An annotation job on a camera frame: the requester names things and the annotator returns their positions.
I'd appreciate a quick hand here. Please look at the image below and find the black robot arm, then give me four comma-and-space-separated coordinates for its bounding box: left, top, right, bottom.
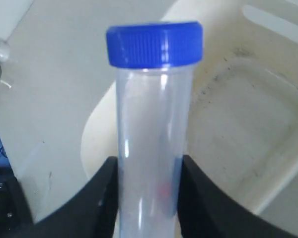
0, 155, 291, 238

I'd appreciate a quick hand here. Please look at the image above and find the cream plastic bin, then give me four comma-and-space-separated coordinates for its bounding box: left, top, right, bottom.
80, 0, 298, 214

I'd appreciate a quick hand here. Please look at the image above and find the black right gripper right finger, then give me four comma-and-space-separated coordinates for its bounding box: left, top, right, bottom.
177, 155, 294, 238

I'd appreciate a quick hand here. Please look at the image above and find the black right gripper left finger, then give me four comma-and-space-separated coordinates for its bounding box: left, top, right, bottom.
14, 157, 118, 238

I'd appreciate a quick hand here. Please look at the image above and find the blue-capped tube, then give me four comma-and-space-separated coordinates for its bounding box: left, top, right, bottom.
106, 21, 203, 238

